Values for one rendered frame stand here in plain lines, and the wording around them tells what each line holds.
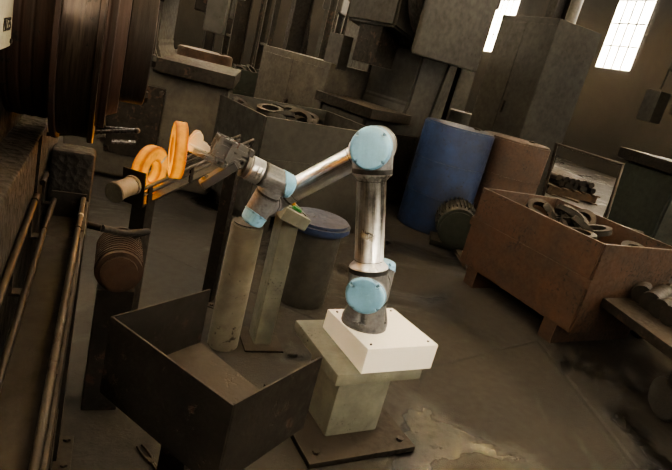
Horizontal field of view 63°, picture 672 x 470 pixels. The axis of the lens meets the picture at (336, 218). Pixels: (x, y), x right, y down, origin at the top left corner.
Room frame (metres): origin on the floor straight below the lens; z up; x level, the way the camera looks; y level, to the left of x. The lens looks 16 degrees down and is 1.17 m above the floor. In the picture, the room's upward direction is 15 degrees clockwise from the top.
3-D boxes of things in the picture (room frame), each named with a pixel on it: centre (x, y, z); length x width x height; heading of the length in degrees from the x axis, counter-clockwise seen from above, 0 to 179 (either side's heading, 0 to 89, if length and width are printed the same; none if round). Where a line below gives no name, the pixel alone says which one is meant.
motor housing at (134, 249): (1.47, 0.58, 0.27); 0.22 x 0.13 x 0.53; 25
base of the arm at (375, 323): (1.66, -0.17, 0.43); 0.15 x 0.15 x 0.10
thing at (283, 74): (5.61, 0.60, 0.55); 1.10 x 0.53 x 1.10; 45
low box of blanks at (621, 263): (3.28, -1.40, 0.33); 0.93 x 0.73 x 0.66; 32
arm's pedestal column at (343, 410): (1.65, -0.17, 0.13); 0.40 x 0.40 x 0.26; 31
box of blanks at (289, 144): (3.88, 0.42, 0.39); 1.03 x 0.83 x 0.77; 130
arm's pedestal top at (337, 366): (1.65, -0.17, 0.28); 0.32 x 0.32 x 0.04; 31
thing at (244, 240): (1.94, 0.31, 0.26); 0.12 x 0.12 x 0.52
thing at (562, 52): (6.07, -1.61, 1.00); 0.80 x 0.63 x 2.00; 30
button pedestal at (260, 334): (2.04, 0.18, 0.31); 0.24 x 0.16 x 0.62; 25
